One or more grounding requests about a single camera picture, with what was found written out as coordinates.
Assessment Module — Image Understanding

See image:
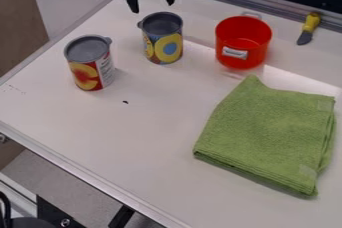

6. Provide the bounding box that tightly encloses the blue and yellow can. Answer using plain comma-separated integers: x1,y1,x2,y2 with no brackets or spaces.
136,11,185,66

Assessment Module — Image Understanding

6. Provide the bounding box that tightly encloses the red and yellow can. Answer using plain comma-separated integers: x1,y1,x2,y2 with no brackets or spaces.
62,34,118,92

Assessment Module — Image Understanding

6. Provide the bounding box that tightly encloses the red cup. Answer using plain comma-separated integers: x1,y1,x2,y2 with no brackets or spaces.
213,11,274,70

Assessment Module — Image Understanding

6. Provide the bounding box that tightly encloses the green cloth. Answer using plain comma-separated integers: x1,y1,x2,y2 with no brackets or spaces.
191,74,338,197

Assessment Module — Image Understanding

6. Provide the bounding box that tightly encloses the yellow handled toy knife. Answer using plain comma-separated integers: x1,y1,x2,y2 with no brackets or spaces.
295,11,322,46

